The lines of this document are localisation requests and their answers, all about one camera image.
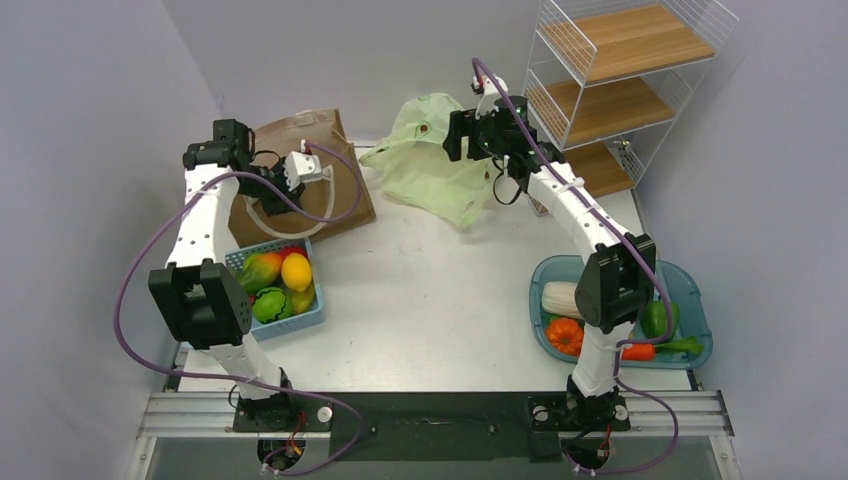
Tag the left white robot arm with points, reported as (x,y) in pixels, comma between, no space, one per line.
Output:
(216,171)

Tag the yellow green pear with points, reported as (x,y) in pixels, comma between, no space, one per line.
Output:
(301,301)

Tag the white wire wooden shelf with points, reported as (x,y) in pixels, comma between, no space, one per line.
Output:
(607,80)

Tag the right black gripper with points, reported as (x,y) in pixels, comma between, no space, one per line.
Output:
(466,124)

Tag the teal plastic tray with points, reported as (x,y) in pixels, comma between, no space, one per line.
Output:
(682,290)

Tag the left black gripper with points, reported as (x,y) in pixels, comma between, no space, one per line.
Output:
(294,195)

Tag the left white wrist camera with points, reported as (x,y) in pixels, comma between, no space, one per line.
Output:
(301,169)

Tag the red green mango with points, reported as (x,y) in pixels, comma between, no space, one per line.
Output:
(260,271)

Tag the green leafy vegetable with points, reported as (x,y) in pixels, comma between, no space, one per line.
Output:
(687,345)

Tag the green plastic grocery bag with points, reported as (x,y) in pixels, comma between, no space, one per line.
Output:
(417,171)

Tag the orange mini pumpkin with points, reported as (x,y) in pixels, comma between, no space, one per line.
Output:
(565,335)

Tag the green bell pepper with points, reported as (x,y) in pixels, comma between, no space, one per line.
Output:
(653,321)

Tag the yellow lemon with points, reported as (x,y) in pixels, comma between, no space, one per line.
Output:
(296,272)

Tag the small green watermelon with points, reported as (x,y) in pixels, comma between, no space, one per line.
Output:
(272,304)

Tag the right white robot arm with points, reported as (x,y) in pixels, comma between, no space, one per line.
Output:
(618,276)

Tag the yellow napa cabbage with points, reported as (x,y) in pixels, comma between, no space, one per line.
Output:
(559,298)

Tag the brown jute tote bag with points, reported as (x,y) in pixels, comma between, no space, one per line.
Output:
(339,192)

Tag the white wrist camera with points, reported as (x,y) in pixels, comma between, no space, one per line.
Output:
(489,90)
(301,169)

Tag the red apple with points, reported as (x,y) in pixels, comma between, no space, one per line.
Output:
(293,249)

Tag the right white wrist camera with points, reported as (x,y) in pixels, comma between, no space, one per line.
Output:
(489,90)

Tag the light blue plastic basket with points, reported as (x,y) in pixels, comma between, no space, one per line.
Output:
(311,311)

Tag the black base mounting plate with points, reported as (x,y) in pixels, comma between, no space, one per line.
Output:
(433,426)

